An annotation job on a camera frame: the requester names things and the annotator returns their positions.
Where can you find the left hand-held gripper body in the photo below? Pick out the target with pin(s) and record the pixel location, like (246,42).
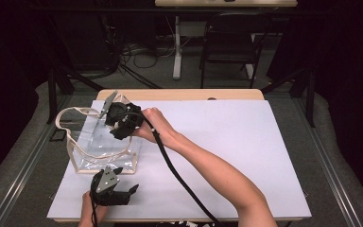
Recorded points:
(107,187)

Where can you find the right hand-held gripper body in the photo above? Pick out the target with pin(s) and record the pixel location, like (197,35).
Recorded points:
(124,121)

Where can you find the clear bag with beige trim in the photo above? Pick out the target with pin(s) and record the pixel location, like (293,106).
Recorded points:
(91,145)

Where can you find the person's left hand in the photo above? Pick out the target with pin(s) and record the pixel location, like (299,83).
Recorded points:
(87,206)

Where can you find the person's right hand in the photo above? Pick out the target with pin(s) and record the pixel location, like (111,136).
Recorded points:
(154,126)

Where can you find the person's dark patterned clothing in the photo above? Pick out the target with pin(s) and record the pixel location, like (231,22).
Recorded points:
(182,224)

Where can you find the black metal stand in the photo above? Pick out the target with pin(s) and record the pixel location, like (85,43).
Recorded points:
(310,97)
(53,94)

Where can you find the desk with white legs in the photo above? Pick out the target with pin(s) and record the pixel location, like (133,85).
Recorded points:
(177,47)

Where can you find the white table mat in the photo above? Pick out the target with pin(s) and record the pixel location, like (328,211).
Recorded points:
(233,135)

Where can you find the black chair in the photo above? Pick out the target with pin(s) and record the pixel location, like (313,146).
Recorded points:
(230,44)

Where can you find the small black frame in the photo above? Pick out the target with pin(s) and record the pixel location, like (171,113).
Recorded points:
(58,135)

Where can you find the metal floor rail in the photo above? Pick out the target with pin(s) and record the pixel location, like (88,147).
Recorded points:
(22,179)
(331,176)

